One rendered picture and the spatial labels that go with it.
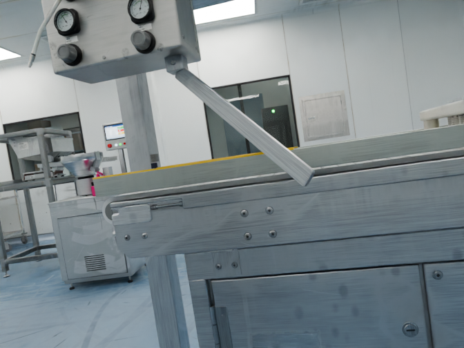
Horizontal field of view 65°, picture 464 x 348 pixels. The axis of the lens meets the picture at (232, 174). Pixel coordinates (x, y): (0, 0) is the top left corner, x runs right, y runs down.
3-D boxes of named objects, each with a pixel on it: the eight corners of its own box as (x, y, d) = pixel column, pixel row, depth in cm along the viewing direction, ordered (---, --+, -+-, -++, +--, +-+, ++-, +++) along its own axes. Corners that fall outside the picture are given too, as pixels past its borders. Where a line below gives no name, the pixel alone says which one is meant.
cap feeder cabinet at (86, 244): (62, 292, 307) (46, 204, 303) (92, 270, 363) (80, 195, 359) (134, 284, 301) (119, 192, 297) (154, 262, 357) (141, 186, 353)
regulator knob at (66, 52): (54, 65, 55) (50, 35, 55) (65, 68, 58) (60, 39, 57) (74, 60, 55) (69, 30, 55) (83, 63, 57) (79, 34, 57)
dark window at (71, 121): (14, 190, 605) (2, 124, 599) (15, 190, 606) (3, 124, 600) (90, 179, 593) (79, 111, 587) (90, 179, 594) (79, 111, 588)
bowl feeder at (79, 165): (59, 200, 318) (52, 158, 316) (79, 195, 354) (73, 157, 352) (112, 192, 314) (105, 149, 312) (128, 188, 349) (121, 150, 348)
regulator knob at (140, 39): (128, 52, 53) (123, 22, 52) (137, 56, 55) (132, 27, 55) (150, 47, 52) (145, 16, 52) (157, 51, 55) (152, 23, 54)
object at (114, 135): (112, 191, 336) (100, 124, 333) (116, 190, 346) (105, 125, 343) (135, 188, 334) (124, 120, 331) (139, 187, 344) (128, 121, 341)
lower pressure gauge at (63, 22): (55, 35, 56) (50, 10, 56) (61, 37, 57) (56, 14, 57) (76, 30, 55) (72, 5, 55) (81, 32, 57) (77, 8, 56)
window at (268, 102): (212, 163, 575) (201, 89, 569) (212, 162, 576) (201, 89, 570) (300, 150, 563) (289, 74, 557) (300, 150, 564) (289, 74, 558)
